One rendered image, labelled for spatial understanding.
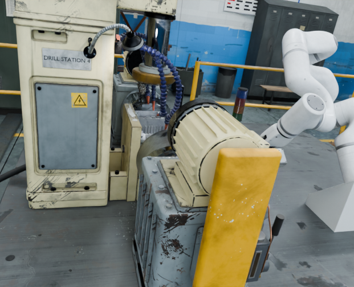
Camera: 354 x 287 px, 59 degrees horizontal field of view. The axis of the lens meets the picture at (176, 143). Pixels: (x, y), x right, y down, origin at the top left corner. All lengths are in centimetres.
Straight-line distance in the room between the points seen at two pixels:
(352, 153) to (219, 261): 103
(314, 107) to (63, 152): 87
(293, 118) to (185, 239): 55
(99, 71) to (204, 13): 559
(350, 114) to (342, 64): 687
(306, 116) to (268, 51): 574
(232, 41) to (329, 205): 566
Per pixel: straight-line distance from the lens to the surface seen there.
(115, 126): 184
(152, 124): 134
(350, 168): 161
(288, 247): 134
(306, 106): 105
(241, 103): 182
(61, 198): 131
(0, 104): 471
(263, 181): 66
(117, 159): 154
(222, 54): 685
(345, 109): 168
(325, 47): 143
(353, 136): 165
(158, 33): 126
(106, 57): 111
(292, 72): 119
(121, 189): 136
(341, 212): 149
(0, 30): 449
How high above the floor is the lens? 158
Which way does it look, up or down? 23 degrees down
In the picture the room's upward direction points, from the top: 8 degrees clockwise
